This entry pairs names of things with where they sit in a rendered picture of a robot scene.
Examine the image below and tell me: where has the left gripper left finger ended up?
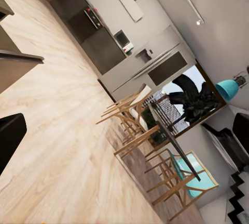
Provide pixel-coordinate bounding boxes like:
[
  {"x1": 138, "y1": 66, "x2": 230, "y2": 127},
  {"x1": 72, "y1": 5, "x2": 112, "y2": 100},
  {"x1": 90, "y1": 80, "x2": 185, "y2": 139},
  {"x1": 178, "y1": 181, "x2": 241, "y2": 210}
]
[{"x1": 0, "y1": 113, "x2": 27, "y2": 175}]

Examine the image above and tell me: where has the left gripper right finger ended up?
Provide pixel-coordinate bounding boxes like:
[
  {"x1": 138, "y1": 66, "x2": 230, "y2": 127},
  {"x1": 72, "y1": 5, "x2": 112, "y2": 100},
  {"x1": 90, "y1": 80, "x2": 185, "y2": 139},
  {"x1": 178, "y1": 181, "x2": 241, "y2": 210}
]
[{"x1": 232, "y1": 113, "x2": 249, "y2": 155}]

